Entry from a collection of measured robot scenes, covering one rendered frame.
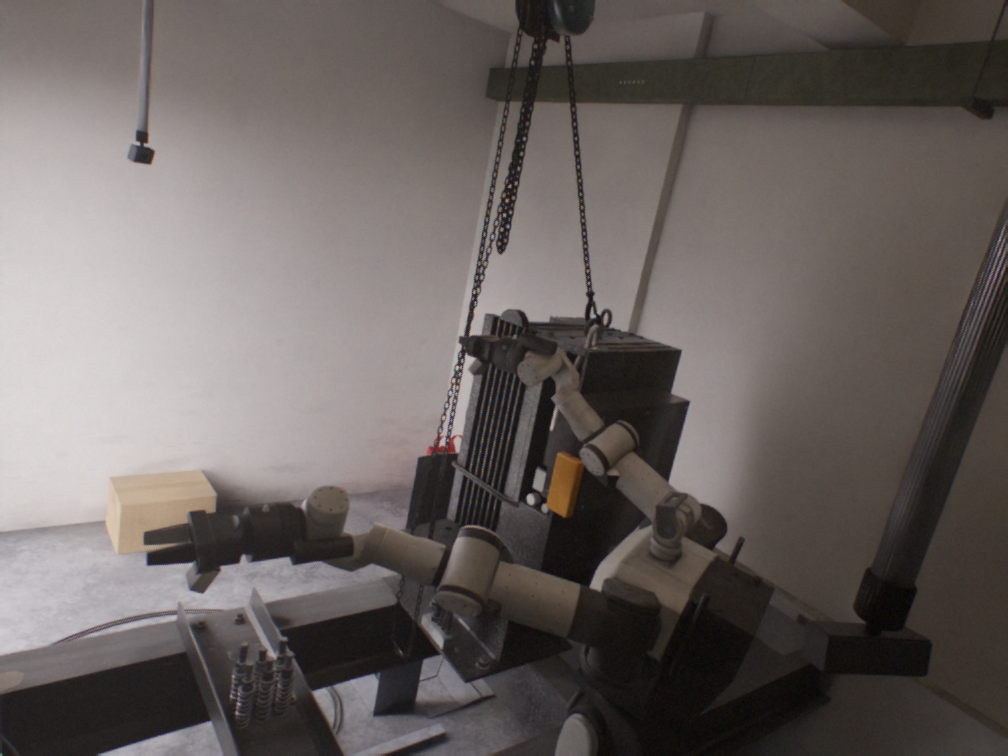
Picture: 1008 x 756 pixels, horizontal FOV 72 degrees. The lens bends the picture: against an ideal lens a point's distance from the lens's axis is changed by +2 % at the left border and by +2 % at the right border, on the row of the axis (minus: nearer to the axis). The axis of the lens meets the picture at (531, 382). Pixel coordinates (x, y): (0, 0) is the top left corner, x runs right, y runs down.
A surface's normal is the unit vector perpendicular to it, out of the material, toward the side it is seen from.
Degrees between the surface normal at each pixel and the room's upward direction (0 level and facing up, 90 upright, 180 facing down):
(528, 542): 90
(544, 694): 90
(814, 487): 90
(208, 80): 90
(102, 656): 0
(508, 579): 41
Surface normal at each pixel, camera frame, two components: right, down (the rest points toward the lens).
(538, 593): 0.13, -0.56
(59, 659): 0.20, -0.95
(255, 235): 0.59, 0.31
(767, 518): -0.78, 0.00
